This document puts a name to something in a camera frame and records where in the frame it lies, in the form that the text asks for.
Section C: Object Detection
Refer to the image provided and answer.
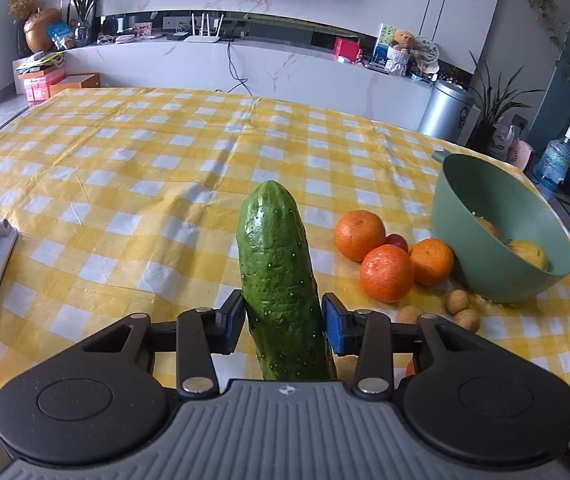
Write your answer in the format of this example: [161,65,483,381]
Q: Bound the orange cardboard box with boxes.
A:
[49,73,100,98]

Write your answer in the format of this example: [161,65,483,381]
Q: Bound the green cucumber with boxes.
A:
[236,181,338,382]

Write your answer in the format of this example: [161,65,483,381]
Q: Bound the hanging green vine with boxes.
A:
[515,0,568,51]

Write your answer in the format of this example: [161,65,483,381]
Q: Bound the brown teddy bear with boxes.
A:
[390,30,416,52]

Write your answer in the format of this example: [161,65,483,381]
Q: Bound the blue water bottle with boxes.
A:
[534,125,570,202]

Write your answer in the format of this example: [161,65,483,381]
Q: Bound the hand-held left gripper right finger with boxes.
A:
[321,294,486,396]

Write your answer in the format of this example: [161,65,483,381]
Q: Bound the black cable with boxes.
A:
[225,40,253,96]

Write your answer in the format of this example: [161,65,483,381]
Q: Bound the long-leaf potted plant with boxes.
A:
[468,52,541,153]

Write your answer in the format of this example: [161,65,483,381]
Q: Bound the pink boxes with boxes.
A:
[24,71,66,102]

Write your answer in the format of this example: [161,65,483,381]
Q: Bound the white marble tv cabinet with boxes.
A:
[12,35,436,133]

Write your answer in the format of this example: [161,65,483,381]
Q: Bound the white plastic bag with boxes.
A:
[490,122,521,161]

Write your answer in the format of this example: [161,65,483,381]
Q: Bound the yellow checked tablecloth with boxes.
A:
[0,87,570,411]

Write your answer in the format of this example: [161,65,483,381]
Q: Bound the green plastic bowl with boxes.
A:
[431,149,570,305]

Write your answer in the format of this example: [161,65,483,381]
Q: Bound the round hand fan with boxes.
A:
[415,40,441,76]

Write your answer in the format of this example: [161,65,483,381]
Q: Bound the orange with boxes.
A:
[334,210,386,263]
[359,244,415,303]
[409,238,455,287]

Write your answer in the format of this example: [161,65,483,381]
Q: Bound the silver trash can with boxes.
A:
[417,79,476,142]

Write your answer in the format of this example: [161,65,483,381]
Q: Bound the blue snack bag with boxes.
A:
[47,22,76,51]

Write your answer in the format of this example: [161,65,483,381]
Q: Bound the red box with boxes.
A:
[334,37,362,61]

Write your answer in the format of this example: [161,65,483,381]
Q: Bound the yellow pear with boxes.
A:
[472,214,502,240]
[506,240,549,271]

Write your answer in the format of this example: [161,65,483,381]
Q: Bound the dried flower bunch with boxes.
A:
[8,0,42,21]

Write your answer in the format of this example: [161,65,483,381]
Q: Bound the gold vase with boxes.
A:
[23,7,62,53]

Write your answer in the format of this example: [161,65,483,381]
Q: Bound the stack of books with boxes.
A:
[17,50,66,81]

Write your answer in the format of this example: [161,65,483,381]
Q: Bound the white router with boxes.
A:
[184,12,225,44]

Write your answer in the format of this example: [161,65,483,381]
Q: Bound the green plant in glass vase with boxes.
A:
[60,0,118,46]

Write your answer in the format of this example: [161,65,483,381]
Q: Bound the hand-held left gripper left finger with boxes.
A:
[81,290,245,396]

